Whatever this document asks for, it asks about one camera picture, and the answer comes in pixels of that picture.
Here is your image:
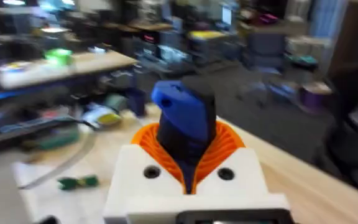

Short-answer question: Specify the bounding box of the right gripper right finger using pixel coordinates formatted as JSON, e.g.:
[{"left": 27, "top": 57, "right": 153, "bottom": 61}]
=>
[{"left": 187, "top": 120, "right": 270, "bottom": 196}]

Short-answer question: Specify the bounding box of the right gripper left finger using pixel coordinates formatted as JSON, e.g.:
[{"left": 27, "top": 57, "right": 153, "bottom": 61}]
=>
[{"left": 103, "top": 123, "right": 188, "bottom": 224}]

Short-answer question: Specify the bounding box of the blue electric screwdriver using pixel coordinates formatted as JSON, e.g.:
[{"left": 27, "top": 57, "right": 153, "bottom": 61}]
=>
[{"left": 150, "top": 76, "right": 218, "bottom": 194}]

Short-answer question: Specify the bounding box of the small green toy vegetable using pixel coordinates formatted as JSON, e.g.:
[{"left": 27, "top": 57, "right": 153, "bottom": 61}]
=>
[{"left": 57, "top": 175, "right": 100, "bottom": 191}]

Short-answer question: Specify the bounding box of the white and yellow roll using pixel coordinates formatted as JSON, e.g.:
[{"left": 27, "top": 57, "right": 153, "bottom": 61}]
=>
[{"left": 81, "top": 104, "right": 123, "bottom": 128}]

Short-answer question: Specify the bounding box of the white sheet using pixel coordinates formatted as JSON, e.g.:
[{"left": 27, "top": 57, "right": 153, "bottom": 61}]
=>
[{"left": 11, "top": 160, "right": 117, "bottom": 224}]

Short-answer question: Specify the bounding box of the green flat box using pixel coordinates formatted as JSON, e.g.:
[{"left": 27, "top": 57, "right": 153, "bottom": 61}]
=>
[{"left": 35, "top": 129, "right": 81, "bottom": 151}]

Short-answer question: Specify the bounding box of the purple spool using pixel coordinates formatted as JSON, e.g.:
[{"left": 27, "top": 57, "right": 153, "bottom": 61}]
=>
[{"left": 298, "top": 81, "right": 334, "bottom": 114}]

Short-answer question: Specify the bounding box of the wooden side table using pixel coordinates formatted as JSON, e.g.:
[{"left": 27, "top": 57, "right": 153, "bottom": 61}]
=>
[{"left": 0, "top": 49, "right": 140, "bottom": 91}]

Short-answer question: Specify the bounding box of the bright green tub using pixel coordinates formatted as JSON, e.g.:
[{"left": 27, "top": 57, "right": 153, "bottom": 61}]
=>
[{"left": 44, "top": 48, "right": 74, "bottom": 67}]

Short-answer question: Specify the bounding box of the grey cable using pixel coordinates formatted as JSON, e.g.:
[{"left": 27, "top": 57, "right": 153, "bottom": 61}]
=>
[{"left": 17, "top": 119, "right": 98, "bottom": 190}]

